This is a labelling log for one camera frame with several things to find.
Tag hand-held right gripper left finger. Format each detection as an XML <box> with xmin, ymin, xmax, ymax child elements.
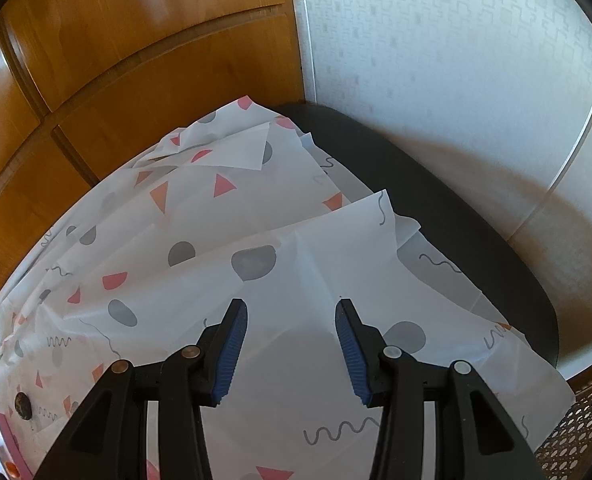
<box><xmin>35</xmin><ymin>298</ymin><xmax>249</xmax><ymax>480</ymax></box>

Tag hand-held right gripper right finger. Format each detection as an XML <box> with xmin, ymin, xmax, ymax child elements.
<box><xmin>335</xmin><ymin>298</ymin><xmax>547</xmax><ymax>480</ymax></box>

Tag white patterned tablecloth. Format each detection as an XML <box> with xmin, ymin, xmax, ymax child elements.
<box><xmin>0</xmin><ymin>96</ymin><xmax>576</xmax><ymax>480</ymax></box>

